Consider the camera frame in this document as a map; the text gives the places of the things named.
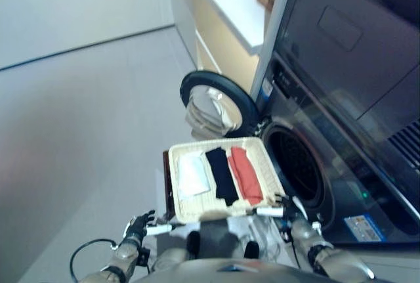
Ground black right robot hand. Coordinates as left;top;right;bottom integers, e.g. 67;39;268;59
253;192;309;229

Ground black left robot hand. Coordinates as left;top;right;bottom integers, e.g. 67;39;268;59
124;209;173;241

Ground red cloth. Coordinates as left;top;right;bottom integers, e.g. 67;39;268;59
228;146;264;206

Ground white cloth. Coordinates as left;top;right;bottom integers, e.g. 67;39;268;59
177;151;211;198

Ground black cloth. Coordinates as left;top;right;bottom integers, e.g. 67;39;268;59
205;147;240;207

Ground round glass washing machine door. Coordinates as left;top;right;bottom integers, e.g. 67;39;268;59
179;70;262;139

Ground dark grey washing machine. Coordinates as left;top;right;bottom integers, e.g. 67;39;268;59
251;0;420;248

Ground silver left robot leg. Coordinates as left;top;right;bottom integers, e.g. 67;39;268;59
149;230;201;272

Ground dark brown stool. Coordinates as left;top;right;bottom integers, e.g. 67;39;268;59
162;150;177;222

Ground cream wicker basket tray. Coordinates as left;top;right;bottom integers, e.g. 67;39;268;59
167;136;286;225

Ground silver robot torso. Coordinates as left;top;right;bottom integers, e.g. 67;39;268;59
131;256;362;283

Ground white cabinet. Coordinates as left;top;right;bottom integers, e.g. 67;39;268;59
163;0;272;82

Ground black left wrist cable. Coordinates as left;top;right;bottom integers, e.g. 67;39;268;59
69;238;119;283

